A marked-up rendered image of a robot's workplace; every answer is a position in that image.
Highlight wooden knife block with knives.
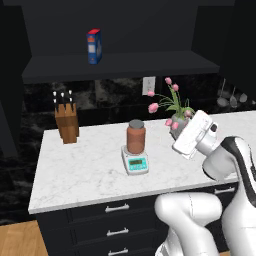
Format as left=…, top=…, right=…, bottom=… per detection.
left=52, top=89, right=80, bottom=145

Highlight silver drawer handle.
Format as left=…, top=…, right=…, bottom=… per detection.
left=107, top=247, right=130, bottom=256
left=104, top=203, right=131, bottom=214
left=213, top=186, right=236, bottom=196
left=106, top=227, right=130, bottom=237

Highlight dark wall shelf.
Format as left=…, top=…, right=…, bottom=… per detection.
left=21, top=49, right=221, bottom=85

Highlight teal white digital scale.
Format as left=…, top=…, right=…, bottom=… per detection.
left=120, top=145, right=150, bottom=176

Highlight white wall outlet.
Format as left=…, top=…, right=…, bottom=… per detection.
left=142, top=76, right=157, bottom=97

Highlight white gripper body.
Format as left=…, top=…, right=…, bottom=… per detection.
left=172, top=109, right=214, bottom=161

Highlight dark wall cabinet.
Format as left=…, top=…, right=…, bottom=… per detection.
left=194, top=0, right=256, bottom=101

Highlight grey hanging ladle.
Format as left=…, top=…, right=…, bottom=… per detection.
left=217, top=78, right=229, bottom=107
left=238, top=92, right=249, bottom=104
left=229, top=86, right=239, bottom=109

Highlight dark cabinet door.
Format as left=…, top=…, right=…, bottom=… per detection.
left=0, top=0, right=33, bottom=158

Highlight brown honey bottle grey lid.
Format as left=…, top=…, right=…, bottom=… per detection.
left=126, top=119, right=147, bottom=155

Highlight pink tulips in grey vase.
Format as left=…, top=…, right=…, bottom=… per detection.
left=147, top=77, right=198, bottom=141

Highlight dark drawer front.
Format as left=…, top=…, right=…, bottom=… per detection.
left=70, top=218, right=162, bottom=245
left=74, top=240, right=161, bottom=256
left=203, top=182, right=240, bottom=203
left=67, top=196, right=158, bottom=222

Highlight blue red-topped box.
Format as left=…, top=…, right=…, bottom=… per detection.
left=86, top=28, right=103, bottom=65

